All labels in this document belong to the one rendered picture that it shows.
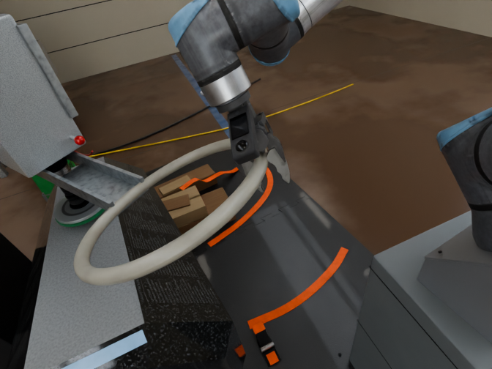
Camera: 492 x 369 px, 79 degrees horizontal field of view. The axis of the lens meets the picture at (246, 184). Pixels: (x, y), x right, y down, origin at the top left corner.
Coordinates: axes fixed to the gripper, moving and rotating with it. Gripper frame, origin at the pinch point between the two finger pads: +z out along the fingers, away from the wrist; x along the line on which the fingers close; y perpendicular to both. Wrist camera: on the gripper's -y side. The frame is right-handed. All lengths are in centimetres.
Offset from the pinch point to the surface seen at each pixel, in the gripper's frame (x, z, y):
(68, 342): 71, 18, -13
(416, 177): -58, 118, 153
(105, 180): 55, -11, 22
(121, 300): 60, 20, 0
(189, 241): 10.7, -6.8, -21.0
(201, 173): 93, 49, 154
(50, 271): 89, 7, 9
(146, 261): 17.8, -7.2, -23.4
